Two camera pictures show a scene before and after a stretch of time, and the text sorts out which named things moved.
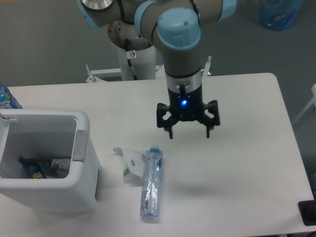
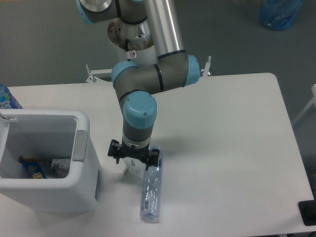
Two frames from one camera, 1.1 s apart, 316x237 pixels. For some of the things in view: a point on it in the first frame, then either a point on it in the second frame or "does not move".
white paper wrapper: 133,172 does not move
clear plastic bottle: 151,189 does not move
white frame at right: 313,101 does not move
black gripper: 187,106 → 118,150
